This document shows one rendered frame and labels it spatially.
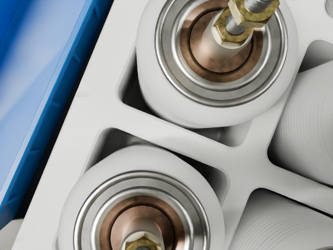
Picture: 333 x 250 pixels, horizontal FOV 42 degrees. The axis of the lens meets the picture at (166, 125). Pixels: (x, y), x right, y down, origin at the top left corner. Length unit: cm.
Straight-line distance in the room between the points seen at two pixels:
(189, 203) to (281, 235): 7
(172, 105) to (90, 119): 9
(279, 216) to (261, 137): 6
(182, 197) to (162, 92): 6
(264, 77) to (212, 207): 8
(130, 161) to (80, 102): 9
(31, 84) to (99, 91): 20
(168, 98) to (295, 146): 11
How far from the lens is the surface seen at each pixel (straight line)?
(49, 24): 52
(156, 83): 25
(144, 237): 21
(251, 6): 17
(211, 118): 25
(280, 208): 34
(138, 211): 25
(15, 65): 52
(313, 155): 30
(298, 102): 32
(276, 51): 26
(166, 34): 25
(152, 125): 31
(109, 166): 25
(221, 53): 23
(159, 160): 25
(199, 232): 25
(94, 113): 32
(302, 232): 27
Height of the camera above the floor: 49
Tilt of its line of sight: 87 degrees down
